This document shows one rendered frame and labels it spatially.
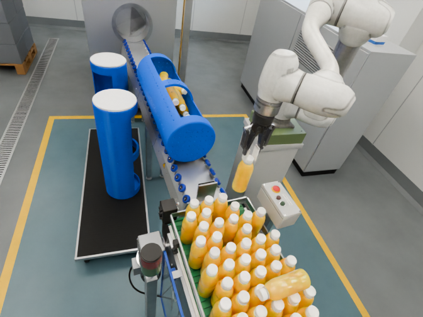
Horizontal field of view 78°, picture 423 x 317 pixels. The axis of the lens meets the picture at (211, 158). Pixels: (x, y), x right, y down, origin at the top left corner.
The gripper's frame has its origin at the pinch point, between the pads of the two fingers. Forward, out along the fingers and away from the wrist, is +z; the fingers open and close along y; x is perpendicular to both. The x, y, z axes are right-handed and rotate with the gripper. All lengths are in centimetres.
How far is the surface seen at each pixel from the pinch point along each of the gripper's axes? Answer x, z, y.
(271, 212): 11.5, 30.0, -14.2
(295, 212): 18.0, 23.6, -20.8
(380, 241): 13, 134, -177
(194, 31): -519, 120, -167
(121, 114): -84, 33, 41
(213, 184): -10.9, 28.9, 7.2
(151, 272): 29, 14, 46
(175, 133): -38.0, 15.8, 19.4
